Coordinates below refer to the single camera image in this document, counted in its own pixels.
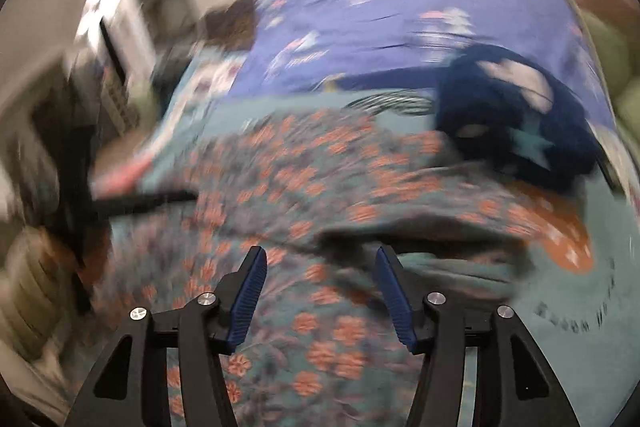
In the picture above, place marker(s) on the dark shelf unit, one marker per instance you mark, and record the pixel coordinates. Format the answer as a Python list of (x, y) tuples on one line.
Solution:
[(120, 82)]

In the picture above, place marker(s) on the dark printed pillow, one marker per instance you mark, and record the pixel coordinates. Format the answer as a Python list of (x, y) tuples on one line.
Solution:
[(230, 24)]

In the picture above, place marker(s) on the teal floral garment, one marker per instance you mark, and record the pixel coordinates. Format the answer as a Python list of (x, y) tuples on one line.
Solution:
[(300, 187)]

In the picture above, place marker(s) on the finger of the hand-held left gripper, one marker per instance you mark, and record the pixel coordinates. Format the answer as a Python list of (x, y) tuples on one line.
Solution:
[(145, 201)]

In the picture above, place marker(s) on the purple printed quilt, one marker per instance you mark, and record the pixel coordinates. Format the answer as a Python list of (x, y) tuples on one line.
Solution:
[(360, 32)]

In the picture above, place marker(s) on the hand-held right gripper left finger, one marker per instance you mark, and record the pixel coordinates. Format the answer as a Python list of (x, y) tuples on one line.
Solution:
[(246, 303)]

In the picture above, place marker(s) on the green pillow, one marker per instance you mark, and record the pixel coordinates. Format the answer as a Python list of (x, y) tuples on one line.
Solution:
[(629, 107), (607, 52)]

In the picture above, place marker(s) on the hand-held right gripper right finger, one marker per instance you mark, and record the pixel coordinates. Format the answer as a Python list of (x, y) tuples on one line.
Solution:
[(396, 303)]

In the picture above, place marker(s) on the navy star-print garment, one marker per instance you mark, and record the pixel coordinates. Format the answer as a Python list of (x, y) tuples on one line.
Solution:
[(500, 132)]

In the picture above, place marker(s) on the teal printed bed sheet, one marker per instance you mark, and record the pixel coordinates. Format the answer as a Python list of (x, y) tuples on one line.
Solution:
[(550, 332)]

